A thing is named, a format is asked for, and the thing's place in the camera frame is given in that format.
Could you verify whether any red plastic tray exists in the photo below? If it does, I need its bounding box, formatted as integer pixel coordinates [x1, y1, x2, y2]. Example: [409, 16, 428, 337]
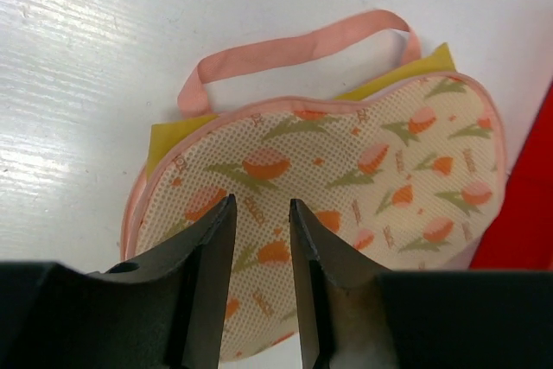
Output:
[470, 92, 552, 271]

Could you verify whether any pink mesh laundry bag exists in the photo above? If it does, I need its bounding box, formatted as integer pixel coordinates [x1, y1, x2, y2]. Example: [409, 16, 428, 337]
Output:
[121, 10, 506, 362]

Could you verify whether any yellow bra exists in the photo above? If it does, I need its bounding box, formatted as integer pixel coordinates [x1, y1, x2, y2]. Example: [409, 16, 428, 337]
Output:
[144, 43, 456, 178]

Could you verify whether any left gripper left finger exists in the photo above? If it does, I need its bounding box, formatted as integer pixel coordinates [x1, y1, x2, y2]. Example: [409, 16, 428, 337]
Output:
[86, 195, 237, 368]

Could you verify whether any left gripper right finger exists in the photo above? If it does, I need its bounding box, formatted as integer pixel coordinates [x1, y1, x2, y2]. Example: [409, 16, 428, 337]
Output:
[289, 199, 380, 368]

